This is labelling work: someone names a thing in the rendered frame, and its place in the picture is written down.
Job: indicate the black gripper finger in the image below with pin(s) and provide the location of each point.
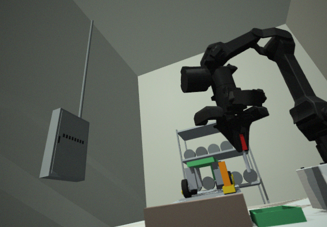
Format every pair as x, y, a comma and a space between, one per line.
244, 128
229, 130

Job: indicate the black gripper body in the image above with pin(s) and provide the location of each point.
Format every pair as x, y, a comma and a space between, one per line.
220, 113

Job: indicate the red-headed metal pin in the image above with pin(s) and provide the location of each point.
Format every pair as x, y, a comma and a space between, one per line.
244, 154

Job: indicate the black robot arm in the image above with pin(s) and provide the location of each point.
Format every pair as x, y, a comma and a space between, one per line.
309, 112

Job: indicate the green tray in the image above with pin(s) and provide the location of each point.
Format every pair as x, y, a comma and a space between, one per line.
279, 215

